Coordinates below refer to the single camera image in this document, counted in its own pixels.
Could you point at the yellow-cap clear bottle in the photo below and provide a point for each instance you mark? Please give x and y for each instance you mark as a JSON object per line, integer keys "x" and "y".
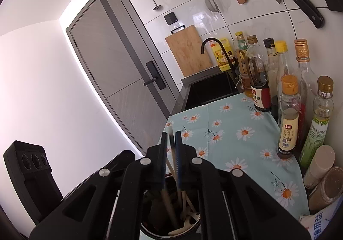
{"x": 282, "y": 46}

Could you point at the dark kitchen sink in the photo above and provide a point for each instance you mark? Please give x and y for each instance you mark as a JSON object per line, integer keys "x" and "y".
{"x": 211, "y": 89}

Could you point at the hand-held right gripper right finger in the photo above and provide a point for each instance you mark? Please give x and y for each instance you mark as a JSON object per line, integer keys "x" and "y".
{"x": 179, "y": 154}

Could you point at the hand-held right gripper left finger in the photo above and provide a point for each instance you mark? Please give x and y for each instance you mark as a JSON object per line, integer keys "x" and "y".
{"x": 164, "y": 148}

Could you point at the black curved faucet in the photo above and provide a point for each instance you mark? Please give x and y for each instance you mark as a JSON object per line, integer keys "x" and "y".
{"x": 214, "y": 39}

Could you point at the white-lid spice jar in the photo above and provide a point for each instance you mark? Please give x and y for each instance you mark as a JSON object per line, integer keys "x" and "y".
{"x": 321, "y": 162}

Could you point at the brown spice jar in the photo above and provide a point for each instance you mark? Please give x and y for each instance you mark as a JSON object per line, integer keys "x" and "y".
{"x": 327, "y": 189}

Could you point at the wooden cutting board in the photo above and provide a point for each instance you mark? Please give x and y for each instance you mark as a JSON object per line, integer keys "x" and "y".
{"x": 187, "y": 52}

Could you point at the white ceramic spoon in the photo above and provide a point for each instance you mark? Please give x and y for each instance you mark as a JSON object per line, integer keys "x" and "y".
{"x": 187, "y": 223}

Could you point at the daisy-print blue tablecloth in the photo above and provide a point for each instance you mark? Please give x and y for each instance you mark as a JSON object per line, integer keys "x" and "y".
{"x": 227, "y": 127}

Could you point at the bundle of beige chopsticks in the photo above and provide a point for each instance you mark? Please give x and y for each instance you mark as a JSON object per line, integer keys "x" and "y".
{"x": 185, "y": 199}

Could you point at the green-label oil bottle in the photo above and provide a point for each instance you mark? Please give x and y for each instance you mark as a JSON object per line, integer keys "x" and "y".
{"x": 313, "y": 135}

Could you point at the black cylindrical utensil holder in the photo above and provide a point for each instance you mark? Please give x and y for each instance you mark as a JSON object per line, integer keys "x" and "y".
{"x": 154, "y": 210}

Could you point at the yellow oil jug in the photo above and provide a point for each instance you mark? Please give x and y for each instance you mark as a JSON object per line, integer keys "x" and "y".
{"x": 221, "y": 54}

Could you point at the dark-cap brown bottle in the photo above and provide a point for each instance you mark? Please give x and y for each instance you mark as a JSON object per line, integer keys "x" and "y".
{"x": 270, "y": 68}

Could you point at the yellow-cap green-label bottle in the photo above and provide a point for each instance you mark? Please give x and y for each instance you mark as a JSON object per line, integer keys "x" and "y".
{"x": 242, "y": 44}

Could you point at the red-label soy sauce bottle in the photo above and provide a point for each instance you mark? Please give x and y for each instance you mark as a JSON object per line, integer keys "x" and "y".
{"x": 261, "y": 95}

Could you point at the tall gold-cap clear bottle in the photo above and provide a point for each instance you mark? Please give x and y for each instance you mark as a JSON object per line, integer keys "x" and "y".
{"x": 304, "y": 68}

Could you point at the blue white salt bag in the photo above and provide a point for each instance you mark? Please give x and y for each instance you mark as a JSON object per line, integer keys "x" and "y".
{"x": 316, "y": 225}

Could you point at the small black wall switch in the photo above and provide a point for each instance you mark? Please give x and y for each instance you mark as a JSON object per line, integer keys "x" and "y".
{"x": 171, "y": 18}

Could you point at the grey door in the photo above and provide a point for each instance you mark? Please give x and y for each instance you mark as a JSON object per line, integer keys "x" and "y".
{"x": 107, "y": 54}

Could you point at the small amber jar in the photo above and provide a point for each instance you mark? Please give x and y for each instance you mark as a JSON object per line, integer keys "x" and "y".
{"x": 245, "y": 81}

